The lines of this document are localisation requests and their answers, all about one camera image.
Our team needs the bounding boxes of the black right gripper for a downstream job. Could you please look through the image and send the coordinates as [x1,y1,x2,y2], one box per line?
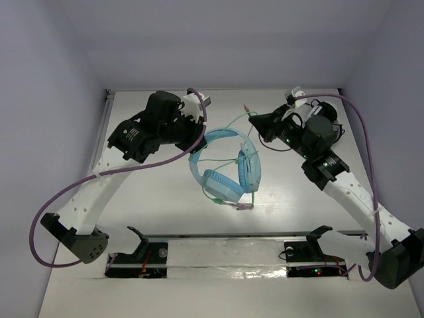
[250,103,313,160]

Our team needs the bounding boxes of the light blue headphones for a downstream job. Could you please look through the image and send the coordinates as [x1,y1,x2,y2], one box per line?
[189,128,262,211]

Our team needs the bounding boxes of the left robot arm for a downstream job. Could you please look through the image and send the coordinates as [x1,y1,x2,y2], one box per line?
[35,88,211,264]

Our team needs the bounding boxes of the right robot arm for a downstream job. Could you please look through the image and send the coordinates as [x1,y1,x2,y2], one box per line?
[249,103,423,290]

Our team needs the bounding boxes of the white black headphones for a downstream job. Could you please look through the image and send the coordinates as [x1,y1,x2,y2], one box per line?
[309,99,345,144]

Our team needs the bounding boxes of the white front cover panel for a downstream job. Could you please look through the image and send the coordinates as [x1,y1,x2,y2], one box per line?
[166,238,287,280]

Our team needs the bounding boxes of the black headphone cable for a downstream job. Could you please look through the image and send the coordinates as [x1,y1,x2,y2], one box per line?
[243,100,344,153]

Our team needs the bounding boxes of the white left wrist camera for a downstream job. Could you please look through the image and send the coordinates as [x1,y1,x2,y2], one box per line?
[181,93,203,121]

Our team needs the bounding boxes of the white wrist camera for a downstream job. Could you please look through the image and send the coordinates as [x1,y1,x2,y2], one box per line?
[284,86,307,114]
[181,93,203,121]

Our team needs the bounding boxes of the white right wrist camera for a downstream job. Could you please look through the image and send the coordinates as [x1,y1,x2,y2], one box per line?
[284,86,307,114]

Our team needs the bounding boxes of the aluminium side rail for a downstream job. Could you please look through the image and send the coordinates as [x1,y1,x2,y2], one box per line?
[88,89,115,172]

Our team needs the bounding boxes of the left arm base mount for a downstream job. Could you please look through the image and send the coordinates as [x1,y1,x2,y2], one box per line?
[104,226,168,279]

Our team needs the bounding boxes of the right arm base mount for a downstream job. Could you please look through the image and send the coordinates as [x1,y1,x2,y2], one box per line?
[278,225,348,278]

